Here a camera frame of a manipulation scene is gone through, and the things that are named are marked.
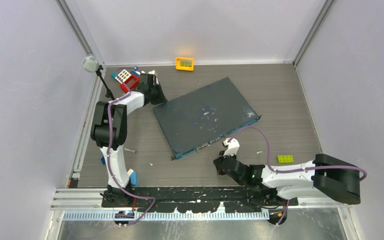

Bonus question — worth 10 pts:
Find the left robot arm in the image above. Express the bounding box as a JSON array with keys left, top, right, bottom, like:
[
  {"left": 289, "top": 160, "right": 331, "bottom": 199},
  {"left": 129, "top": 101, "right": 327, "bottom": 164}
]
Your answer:
[{"left": 90, "top": 70, "right": 167, "bottom": 207}]

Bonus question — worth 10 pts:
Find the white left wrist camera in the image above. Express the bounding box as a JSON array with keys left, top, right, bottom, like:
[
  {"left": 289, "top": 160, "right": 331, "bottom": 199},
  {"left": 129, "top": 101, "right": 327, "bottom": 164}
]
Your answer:
[{"left": 148, "top": 70, "right": 158, "bottom": 76}]

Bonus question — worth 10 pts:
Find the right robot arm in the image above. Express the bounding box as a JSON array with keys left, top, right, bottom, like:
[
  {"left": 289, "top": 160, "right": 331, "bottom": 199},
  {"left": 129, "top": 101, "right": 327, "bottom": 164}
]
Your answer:
[{"left": 213, "top": 153, "right": 367, "bottom": 205}]

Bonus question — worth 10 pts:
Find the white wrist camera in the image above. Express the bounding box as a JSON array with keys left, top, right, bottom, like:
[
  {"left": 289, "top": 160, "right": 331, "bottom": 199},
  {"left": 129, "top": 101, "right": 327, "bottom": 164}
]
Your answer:
[
  {"left": 222, "top": 137, "right": 240, "bottom": 157},
  {"left": 148, "top": 70, "right": 158, "bottom": 76}
]

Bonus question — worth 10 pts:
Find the red toy brick frame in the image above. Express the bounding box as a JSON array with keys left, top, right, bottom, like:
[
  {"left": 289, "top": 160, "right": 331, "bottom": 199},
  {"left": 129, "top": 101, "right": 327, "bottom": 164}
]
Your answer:
[{"left": 120, "top": 75, "right": 140, "bottom": 93}]

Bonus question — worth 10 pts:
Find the silver SFP module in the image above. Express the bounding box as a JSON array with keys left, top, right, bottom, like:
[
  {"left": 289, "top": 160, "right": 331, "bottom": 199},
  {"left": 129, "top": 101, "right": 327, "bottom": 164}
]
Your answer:
[{"left": 123, "top": 148, "right": 137, "bottom": 154}]

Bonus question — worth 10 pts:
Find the green toy brick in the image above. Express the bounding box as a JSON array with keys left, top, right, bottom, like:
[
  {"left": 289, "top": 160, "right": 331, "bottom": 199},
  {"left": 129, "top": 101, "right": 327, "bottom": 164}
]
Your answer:
[{"left": 277, "top": 155, "right": 294, "bottom": 164}]

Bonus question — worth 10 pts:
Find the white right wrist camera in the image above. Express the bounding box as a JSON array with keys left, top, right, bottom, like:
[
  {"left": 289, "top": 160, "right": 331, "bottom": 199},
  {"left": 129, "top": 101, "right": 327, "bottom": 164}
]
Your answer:
[{"left": 222, "top": 137, "right": 240, "bottom": 157}]

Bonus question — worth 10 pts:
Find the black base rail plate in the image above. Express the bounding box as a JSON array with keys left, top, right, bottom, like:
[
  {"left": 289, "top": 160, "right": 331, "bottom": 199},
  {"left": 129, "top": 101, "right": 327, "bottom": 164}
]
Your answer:
[{"left": 100, "top": 186, "right": 298, "bottom": 214}]

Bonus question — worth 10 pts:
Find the white window toy brick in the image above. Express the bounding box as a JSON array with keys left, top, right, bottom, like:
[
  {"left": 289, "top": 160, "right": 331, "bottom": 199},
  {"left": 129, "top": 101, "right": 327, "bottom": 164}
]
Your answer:
[{"left": 115, "top": 69, "right": 132, "bottom": 83}]

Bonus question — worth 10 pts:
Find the dark grey network switch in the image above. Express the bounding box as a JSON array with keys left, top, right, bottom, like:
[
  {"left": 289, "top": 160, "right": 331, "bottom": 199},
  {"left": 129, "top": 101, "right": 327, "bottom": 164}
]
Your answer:
[{"left": 153, "top": 77, "right": 261, "bottom": 160}]

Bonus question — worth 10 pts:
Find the blue white toy brick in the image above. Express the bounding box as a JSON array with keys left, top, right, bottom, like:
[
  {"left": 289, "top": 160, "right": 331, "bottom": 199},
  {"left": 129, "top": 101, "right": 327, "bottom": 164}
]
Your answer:
[{"left": 130, "top": 66, "right": 145, "bottom": 76}]

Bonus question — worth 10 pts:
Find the blue white wedge block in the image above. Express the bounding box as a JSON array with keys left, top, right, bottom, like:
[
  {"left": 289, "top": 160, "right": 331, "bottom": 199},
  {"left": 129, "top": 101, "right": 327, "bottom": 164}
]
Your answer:
[{"left": 127, "top": 169, "right": 138, "bottom": 186}]

